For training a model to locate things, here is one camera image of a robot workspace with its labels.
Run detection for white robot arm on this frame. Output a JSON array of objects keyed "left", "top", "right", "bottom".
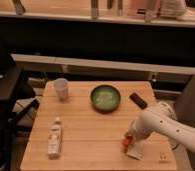
[{"left": 126, "top": 102, "right": 195, "bottom": 160}]

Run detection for white paper cup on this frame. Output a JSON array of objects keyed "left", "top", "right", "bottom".
[{"left": 53, "top": 78, "right": 69, "bottom": 100}]

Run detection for black rectangular block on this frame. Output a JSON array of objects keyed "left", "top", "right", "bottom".
[{"left": 130, "top": 93, "right": 148, "bottom": 109}]

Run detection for red pepper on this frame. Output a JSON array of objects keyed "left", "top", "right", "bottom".
[{"left": 122, "top": 136, "right": 132, "bottom": 148}]

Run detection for white plastic bottle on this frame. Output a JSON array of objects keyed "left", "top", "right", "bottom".
[{"left": 47, "top": 117, "right": 63, "bottom": 158}]

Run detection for green bowl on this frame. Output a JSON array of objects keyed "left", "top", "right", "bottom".
[{"left": 90, "top": 85, "right": 121, "bottom": 112}]

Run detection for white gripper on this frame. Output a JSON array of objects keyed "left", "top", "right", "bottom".
[{"left": 124, "top": 123, "right": 144, "bottom": 143}]

